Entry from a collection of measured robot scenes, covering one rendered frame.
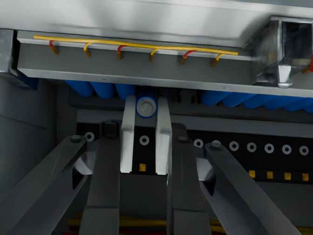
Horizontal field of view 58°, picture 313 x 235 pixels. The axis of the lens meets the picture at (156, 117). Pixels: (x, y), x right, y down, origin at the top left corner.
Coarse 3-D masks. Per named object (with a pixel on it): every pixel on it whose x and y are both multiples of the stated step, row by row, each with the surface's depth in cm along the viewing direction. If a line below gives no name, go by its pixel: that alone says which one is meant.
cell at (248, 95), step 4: (232, 92) 25; (236, 92) 24; (240, 92) 23; (228, 96) 26; (232, 96) 25; (236, 96) 24; (240, 96) 24; (244, 96) 23; (248, 96) 23; (252, 96) 23; (224, 100) 27; (228, 100) 26; (232, 100) 26; (236, 100) 25; (240, 100) 25; (244, 100) 25; (224, 104) 28; (228, 104) 27; (232, 104) 27; (236, 104) 27
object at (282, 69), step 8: (312, 56) 12; (280, 64) 15; (288, 64) 14; (296, 64) 13; (304, 64) 12; (312, 64) 12; (280, 72) 15; (288, 72) 15; (280, 80) 15; (288, 80) 15
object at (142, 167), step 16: (80, 128) 32; (96, 128) 32; (144, 128) 32; (224, 144) 32; (240, 144) 32; (256, 144) 32; (272, 144) 33; (288, 144) 33; (304, 144) 33; (144, 160) 32; (240, 160) 32; (256, 160) 32; (272, 160) 32; (288, 160) 32; (304, 160) 32; (256, 176) 32; (272, 176) 32; (288, 176) 32; (304, 176) 32
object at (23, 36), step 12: (24, 36) 18; (60, 36) 18; (72, 36) 18; (84, 36) 18; (96, 36) 18; (108, 48) 18; (132, 48) 18; (144, 48) 18; (216, 48) 18; (228, 48) 18; (240, 48) 18
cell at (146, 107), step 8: (144, 88) 26; (152, 88) 27; (144, 96) 22; (152, 96) 23; (136, 104) 22; (144, 104) 22; (152, 104) 23; (136, 112) 23; (144, 112) 22; (152, 112) 23
